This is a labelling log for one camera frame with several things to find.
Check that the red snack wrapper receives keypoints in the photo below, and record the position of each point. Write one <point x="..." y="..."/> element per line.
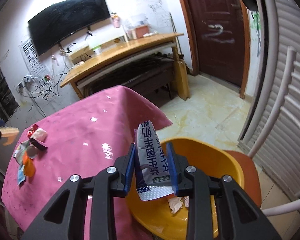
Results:
<point x="32" y="130"/>

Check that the cream brush with orange base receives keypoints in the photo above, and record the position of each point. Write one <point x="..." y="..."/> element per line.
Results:
<point x="9" y="134"/>

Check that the grey printed sachet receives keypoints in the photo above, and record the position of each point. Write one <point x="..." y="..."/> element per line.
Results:
<point x="151" y="167"/>

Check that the white power strip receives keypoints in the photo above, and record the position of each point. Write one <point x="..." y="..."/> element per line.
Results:
<point x="27" y="79"/>

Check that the yellow plastic basin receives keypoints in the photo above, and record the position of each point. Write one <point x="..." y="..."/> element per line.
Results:
<point x="155" y="215"/>

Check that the dark brown door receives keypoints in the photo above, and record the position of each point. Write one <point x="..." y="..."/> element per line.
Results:
<point x="219" y="39"/>

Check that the light blue wrapper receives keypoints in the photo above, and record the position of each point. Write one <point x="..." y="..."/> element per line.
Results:
<point x="21" y="177"/>

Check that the white paper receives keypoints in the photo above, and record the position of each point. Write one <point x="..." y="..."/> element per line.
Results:
<point x="177" y="203"/>

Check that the orange chair seat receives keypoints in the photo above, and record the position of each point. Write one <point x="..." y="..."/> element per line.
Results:
<point x="252" y="184"/>

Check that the wooden desk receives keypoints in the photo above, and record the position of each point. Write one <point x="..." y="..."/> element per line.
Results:
<point x="126" y="53"/>

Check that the dark wall niche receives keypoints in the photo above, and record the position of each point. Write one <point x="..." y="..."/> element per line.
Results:
<point x="8" y="104"/>

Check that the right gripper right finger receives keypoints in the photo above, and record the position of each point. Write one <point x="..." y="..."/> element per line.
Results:
<point x="238" y="217"/>

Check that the dark brown round lid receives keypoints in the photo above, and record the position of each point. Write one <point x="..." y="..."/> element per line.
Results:
<point x="41" y="146"/>

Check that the white tissue ball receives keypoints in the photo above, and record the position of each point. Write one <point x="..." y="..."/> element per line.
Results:
<point x="39" y="135"/>

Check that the black wall television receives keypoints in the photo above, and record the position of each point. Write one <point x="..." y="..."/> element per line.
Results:
<point x="63" y="18"/>

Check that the green grey snack packet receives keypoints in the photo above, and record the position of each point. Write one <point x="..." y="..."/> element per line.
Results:
<point x="20" y="151"/>

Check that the pink star tablecloth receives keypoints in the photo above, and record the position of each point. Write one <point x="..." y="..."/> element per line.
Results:
<point x="83" y="138"/>

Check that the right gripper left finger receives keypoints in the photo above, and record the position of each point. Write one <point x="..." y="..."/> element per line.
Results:
<point x="63" y="217"/>

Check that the grey louvered shutter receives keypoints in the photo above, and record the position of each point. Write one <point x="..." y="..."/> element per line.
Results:
<point x="280" y="20"/>

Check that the white green jar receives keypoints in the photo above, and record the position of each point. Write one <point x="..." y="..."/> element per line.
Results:
<point x="97" y="50"/>

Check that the pink box on desk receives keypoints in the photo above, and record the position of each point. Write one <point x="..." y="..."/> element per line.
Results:
<point x="140" y="31"/>

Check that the eye chart poster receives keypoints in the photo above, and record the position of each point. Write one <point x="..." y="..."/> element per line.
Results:
<point x="35" y="67"/>

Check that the orange plastic cup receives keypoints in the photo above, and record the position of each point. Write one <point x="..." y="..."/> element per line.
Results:
<point x="29" y="167"/>

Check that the grey round lid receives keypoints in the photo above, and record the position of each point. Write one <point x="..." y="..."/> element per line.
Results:
<point x="32" y="151"/>

